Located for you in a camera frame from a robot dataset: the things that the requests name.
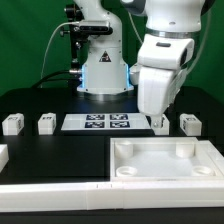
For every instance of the white left fence piece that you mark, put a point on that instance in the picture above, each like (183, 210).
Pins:
(4, 157)

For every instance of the white marker plate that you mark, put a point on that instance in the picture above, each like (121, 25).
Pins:
(108, 121)

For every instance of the white square tabletop part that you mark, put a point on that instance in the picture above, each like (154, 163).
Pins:
(164, 159)

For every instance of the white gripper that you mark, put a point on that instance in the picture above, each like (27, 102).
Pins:
(162, 73)

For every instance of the white front fence wall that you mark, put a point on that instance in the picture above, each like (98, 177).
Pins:
(111, 195)

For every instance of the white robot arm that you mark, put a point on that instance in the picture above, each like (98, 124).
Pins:
(104, 70)

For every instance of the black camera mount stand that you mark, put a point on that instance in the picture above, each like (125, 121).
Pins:
(74, 14)

